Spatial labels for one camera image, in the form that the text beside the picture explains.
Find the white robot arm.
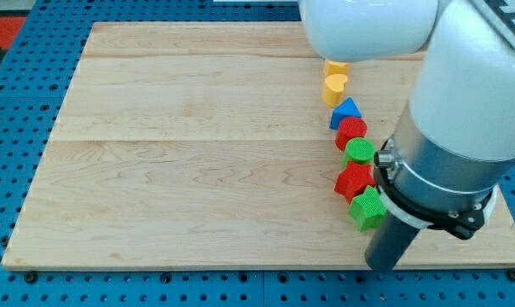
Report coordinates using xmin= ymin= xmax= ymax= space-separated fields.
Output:
xmin=298 ymin=0 xmax=515 ymax=240

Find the red cylinder block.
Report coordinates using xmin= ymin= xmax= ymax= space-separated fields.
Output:
xmin=335 ymin=116 xmax=367 ymax=151

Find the blue triangle block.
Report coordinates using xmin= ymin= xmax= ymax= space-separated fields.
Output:
xmin=329 ymin=97 xmax=362 ymax=130

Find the red star block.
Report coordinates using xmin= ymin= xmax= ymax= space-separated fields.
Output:
xmin=334 ymin=161 xmax=375 ymax=203

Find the green cylinder block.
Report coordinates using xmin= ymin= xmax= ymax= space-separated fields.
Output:
xmin=342 ymin=137 xmax=375 ymax=167

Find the yellow block behind heart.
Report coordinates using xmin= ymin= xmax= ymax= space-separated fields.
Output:
xmin=323 ymin=60 xmax=351 ymax=77

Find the green star block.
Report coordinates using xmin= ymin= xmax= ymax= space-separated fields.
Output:
xmin=348 ymin=186 xmax=387 ymax=232

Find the dark grey cylindrical end effector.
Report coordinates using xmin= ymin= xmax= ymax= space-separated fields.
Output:
xmin=364 ymin=211 xmax=420 ymax=272

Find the black white fiducial marker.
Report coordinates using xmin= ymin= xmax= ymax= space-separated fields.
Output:
xmin=471 ymin=0 xmax=515 ymax=50

